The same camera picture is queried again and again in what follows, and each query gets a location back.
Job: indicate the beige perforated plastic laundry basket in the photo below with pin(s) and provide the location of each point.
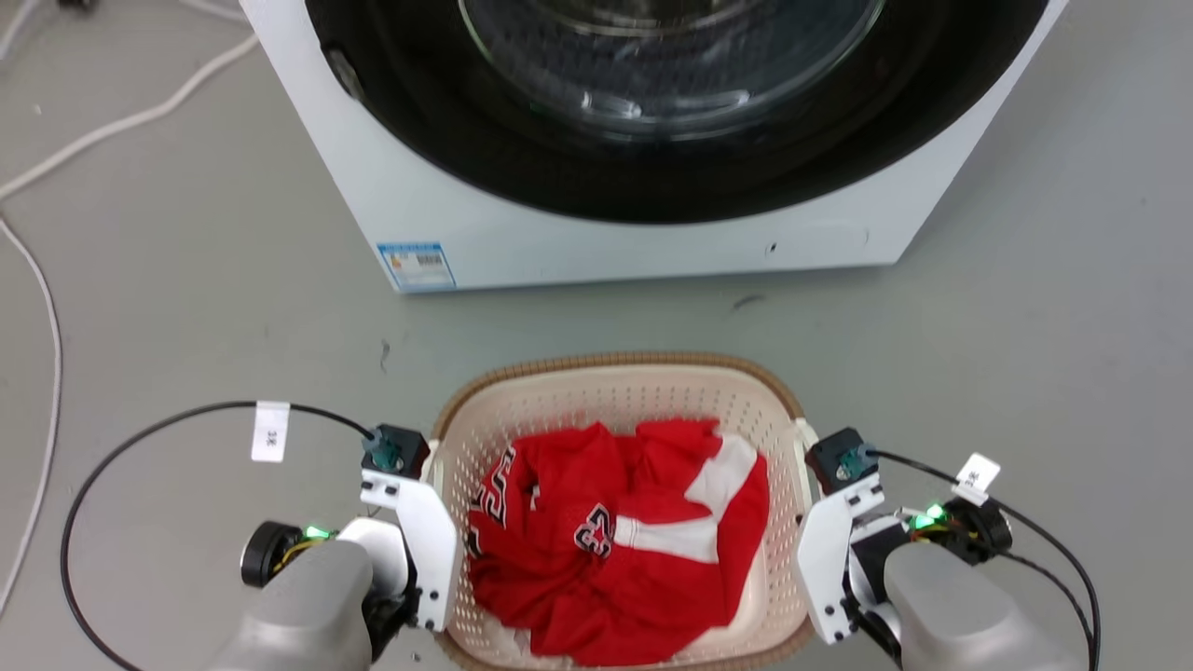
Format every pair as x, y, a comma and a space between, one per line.
615, 391

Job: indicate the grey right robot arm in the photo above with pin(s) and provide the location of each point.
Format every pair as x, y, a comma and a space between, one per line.
951, 606

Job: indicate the red white sports jersey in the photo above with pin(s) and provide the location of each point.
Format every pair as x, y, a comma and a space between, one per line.
578, 578

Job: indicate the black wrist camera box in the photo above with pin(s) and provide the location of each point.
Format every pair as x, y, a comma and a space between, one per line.
399, 449
839, 458

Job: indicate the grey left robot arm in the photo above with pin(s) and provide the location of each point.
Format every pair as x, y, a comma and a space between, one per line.
308, 606

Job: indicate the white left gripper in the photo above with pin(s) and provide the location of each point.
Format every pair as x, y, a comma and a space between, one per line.
424, 540

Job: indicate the black round glass washer door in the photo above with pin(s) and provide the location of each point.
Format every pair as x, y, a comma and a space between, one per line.
652, 191

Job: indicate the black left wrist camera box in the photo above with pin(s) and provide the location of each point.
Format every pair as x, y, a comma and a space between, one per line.
399, 449

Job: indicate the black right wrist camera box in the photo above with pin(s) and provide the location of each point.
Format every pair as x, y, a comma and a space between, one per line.
839, 458

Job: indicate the white front-load washing machine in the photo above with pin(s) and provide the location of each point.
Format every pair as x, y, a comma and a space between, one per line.
559, 252

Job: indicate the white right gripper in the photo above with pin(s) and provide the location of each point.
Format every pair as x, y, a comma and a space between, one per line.
825, 559

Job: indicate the blue white energy label sticker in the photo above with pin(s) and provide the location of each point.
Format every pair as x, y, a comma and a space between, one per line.
417, 266

